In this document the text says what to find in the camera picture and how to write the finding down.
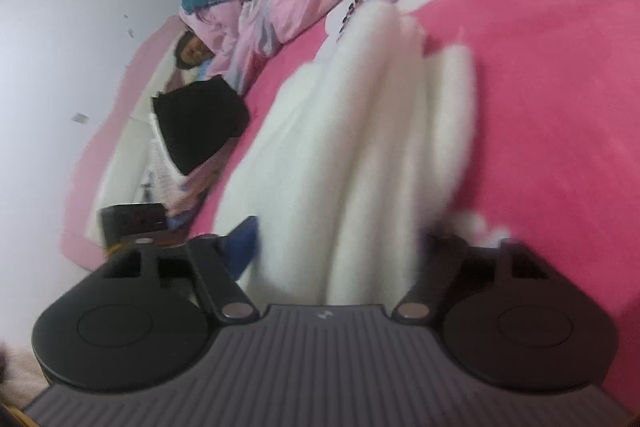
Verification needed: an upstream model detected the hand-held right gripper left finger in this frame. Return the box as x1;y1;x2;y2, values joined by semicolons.
100;215;261;323

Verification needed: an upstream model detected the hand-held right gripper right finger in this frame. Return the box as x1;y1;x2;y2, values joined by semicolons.
390;234;556;323

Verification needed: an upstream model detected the cream knit sweater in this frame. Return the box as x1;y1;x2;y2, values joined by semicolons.
212;0;478;305

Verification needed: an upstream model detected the pink checked folded garment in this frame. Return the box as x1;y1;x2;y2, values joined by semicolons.
147;142;188;210

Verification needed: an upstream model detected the pink and cream headboard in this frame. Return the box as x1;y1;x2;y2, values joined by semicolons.
60;14;201;270

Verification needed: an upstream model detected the white folded garment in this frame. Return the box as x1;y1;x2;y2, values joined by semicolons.
149;109;176;162

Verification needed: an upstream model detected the black folded garment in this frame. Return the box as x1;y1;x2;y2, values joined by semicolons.
151;77;250;175

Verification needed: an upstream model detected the pink floral bed sheet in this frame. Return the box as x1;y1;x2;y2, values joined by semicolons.
190;0;640;408

